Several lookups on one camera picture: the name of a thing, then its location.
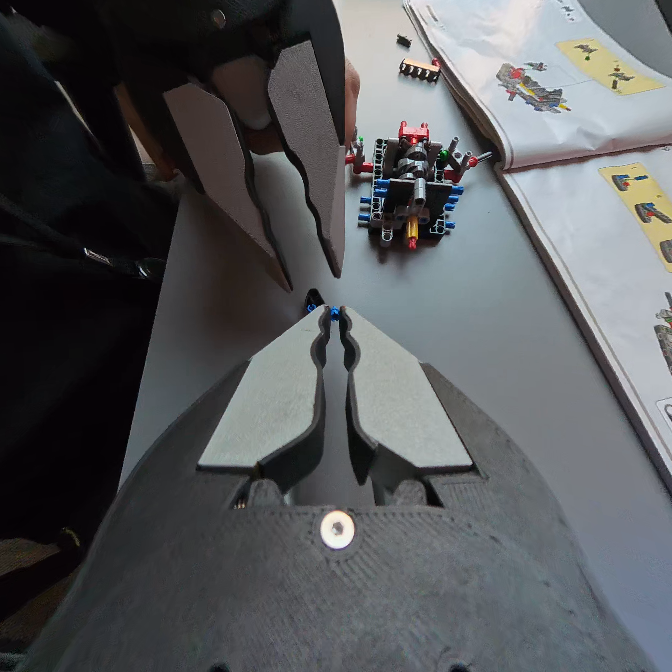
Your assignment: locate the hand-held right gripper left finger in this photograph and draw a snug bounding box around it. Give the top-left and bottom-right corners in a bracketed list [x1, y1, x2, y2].
[197, 304, 333, 493]

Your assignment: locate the person's left hand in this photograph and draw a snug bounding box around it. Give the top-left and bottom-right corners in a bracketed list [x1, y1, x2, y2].
[344, 60, 362, 147]

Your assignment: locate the lego engine frame assembly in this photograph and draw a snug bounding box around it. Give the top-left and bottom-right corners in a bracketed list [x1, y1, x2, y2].
[344, 121, 494, 250]

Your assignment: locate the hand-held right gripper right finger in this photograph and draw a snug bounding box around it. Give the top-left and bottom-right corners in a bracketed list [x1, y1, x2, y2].
[339, 306, 474, 488]

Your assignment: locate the ridged lego block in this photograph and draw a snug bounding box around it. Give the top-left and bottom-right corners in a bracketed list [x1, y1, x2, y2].
[398, 57, 442, 84]

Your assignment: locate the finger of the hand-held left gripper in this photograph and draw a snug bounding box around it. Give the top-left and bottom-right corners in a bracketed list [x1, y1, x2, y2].
[163, 83, 294, 293]
[267, 41, 347, 279]

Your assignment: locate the black strap with metal buckle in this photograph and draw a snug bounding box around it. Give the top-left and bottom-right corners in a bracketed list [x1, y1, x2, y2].
[79, 244, 166, 281]

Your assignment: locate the lego instruction booklet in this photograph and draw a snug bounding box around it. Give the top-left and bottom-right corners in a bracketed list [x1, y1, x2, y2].
[403, 0, 672, 497]

